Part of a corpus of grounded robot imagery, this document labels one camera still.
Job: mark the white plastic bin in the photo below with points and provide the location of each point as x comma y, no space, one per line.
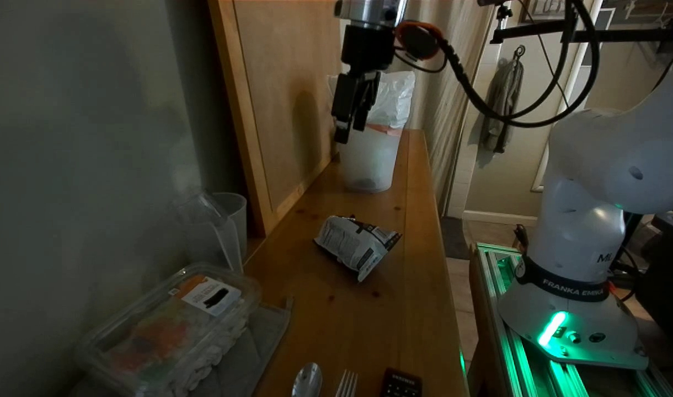
371,162

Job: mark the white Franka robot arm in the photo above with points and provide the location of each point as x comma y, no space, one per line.
613,162

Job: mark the clear plastic measuring cup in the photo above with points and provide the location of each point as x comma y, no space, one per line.
225,228

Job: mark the black snack packet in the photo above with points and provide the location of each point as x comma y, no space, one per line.
359,245

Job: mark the black metal stand bar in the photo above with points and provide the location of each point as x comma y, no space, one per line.
623,33

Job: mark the clear plastic food container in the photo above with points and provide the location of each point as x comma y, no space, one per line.
165,338

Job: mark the green lit robot base platform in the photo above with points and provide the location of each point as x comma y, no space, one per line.
513,367

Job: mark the metal spoon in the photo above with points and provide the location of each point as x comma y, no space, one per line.
307,379

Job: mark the framed plywood board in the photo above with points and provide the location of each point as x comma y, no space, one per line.
277,101

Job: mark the hanging grey cloth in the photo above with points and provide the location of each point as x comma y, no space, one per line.
501,110

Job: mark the metal fork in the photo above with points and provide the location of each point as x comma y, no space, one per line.
347,384

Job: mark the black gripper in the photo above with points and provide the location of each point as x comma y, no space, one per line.
359,89

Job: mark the black remote control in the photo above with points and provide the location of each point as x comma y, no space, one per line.
399,384

